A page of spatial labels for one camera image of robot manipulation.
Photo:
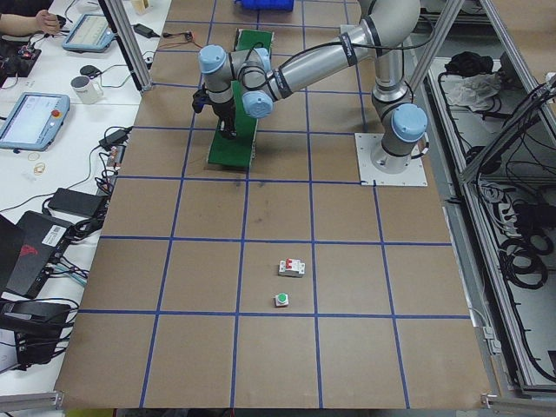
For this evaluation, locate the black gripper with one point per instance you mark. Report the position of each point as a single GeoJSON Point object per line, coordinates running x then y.
{"type": "Point", "coordinates": [223, 112]}

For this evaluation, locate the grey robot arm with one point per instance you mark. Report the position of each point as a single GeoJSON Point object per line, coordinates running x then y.
{"type": "Point", "coordinates": [248, 75]}

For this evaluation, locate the person forearm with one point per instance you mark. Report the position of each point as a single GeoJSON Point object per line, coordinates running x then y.
{"type": "Point", "coordinates": [15, 25]}

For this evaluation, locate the person hand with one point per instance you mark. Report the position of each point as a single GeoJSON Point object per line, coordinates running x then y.
{"type": "Point", "coordinates": [47, 22]}

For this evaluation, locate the green conveyor belt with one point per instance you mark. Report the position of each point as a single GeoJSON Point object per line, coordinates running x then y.
{"type": "Point", "coordinates": [233, 145]}

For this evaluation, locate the blue plastic bin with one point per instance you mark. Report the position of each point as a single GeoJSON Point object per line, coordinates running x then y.
{"type": "Point", "coordinates": [283, 5]}

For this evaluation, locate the black power brick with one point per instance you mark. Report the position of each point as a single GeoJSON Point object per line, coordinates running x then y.
{"type": "Point", "coordinates": [144, 31]}

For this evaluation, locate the white mug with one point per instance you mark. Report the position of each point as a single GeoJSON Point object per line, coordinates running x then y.
{"type": "Point", "coordinates": [87, 90]}

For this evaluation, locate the black round mouse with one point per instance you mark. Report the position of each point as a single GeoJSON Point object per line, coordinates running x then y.
{"type": "Point", "coordinates": [90, 71]}

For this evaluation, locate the teach pendant far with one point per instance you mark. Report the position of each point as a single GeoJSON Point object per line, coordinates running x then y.
{"type": "Point", "coordinates": [91, 33]}

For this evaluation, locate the teach pendant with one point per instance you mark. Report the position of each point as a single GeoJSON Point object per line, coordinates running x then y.
{"type": "Point", "coordinates": [91, 33]}
{"type": "Point", "coordinates": [34, 121]}

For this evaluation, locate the white circuit breaker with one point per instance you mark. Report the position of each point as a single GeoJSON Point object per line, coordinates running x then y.
{"type": "Point", "coordinates": [291, 267]}

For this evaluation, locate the black flat power supply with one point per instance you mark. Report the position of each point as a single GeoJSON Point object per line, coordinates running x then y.
{"type": "Point", "coordinates": [77, 203]}

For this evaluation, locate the teach pendant near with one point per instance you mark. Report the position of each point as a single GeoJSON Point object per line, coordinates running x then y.
{"type": "Point", "coordinates": [34, 121]}

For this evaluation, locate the green push button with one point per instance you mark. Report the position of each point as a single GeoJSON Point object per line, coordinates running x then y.
{"type": "Point", "coordinates": [281, 300]}

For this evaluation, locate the black laptop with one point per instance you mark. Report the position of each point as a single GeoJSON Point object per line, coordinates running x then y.
{"type": "Point", "coordinates": [27, 247]}

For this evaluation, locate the aluminium frame post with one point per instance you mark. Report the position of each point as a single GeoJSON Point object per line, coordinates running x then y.
{"type": "Point", "coordinates": [119, 22]}

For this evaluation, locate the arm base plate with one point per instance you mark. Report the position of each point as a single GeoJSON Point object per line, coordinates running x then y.
{"type": "Point", "coordinates": [378, 168]}

